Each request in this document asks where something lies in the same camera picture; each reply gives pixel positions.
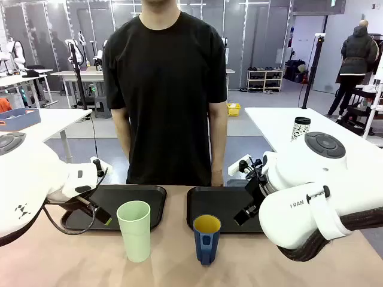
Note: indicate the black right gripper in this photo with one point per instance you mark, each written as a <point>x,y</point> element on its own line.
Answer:
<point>255,188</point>

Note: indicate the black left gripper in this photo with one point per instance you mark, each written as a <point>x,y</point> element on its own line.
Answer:
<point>81,201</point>

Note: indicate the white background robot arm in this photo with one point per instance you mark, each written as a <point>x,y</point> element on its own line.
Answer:
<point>78,51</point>

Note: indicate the person's right forearm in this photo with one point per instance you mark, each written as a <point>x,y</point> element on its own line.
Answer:
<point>122,134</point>

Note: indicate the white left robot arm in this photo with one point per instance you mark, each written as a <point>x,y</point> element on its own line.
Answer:
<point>30,173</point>

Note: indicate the person's left forearm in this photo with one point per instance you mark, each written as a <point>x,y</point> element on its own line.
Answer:
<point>218,137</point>

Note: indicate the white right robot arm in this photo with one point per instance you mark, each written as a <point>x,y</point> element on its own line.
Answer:
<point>299,203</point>

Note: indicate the person's left hand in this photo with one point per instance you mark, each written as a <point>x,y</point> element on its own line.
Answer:
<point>217,178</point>

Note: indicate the black plastic tray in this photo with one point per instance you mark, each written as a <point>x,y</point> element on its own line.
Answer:
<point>215,203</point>
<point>125,195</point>

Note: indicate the light green tall cup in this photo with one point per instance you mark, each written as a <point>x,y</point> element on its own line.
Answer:
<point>136,239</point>

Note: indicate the blue mug yellow inside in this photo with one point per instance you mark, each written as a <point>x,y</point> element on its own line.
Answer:
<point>206,243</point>

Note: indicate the white table with tumbler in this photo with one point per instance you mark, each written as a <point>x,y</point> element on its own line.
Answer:
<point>269,119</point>

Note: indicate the white black-spotted tumbler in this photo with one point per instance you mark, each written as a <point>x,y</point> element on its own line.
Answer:
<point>299,131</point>

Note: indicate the yellow plastic basket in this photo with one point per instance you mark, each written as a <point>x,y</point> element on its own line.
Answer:
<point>234,110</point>

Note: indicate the white table with blue box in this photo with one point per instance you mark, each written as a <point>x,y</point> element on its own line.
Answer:
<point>60,119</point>

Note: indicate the grey plastic stool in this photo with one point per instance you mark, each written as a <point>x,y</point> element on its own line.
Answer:
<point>103,110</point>

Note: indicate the blue storage box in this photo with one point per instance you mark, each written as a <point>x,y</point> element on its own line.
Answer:
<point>21,121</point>

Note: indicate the white shoe rack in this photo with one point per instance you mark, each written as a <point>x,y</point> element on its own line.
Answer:
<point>264,80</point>

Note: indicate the person in black t-shirt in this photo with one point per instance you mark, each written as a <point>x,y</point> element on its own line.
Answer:
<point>164,89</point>

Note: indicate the black tripod stand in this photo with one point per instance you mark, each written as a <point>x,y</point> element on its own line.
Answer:
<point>78,77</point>

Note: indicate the beige background table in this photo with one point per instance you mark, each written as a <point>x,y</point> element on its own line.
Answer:
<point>83,74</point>

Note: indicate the black bags pile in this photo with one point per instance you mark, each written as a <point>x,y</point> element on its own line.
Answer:
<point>294,71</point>

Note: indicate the black utility trolley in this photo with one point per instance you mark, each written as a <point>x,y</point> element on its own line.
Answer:
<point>359,110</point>

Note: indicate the black stand pole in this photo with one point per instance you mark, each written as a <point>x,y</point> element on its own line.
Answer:
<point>312,74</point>

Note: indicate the white background workbench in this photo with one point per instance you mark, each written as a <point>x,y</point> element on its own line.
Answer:
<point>18,78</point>

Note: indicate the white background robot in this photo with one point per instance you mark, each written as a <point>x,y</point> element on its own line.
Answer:
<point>16,52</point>

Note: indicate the bystander in dark jacket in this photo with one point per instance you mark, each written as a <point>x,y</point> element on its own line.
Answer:
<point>356,53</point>

